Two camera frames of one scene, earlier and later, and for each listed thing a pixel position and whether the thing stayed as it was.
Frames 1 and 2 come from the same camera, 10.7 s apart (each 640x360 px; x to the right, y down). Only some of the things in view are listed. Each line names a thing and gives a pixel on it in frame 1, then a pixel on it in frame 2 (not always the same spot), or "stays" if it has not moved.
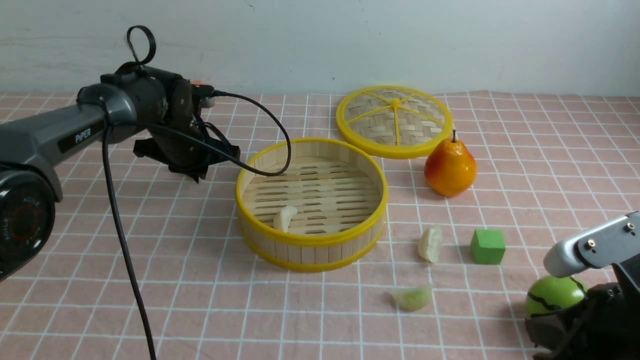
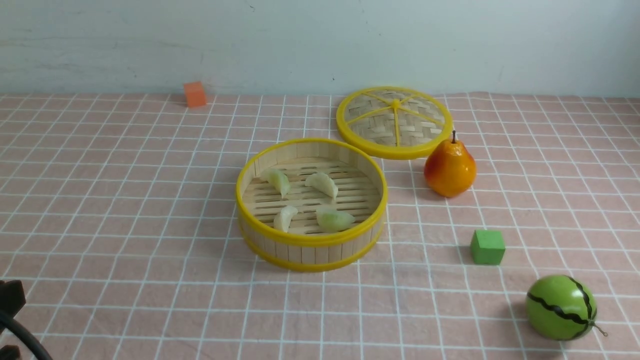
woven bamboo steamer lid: [394, 122] stays
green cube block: [487, 246] stays
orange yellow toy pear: [450, 170] stays
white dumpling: [429, 245] → [323, 183]
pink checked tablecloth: [138, 263] stays
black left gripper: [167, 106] → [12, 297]
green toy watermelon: [548, 294] stays
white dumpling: [282, 220] stays
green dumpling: [412, 298] → [330, 220]
